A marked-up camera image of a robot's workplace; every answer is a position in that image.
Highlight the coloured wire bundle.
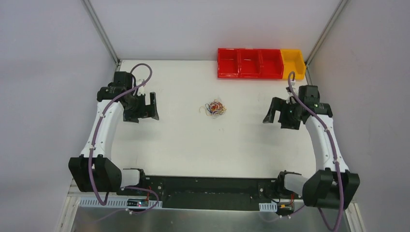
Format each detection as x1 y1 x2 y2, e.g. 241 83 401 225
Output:
199 100 227 120

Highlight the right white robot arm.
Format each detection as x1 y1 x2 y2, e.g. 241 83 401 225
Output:
263 85 360 210

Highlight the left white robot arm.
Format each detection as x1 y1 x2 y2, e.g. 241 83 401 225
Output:
68 72 159 196

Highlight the right red bin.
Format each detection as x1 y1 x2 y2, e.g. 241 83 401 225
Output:
260 49 284 80

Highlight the yellow bin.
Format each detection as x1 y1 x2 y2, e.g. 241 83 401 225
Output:
280 49 306 80

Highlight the left red bin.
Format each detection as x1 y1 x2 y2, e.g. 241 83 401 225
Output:
217 48 239 79

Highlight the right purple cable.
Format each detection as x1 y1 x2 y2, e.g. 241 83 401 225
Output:
259 71 345 232

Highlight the aluminium frame rail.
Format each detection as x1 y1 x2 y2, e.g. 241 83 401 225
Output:
58 179 366 232

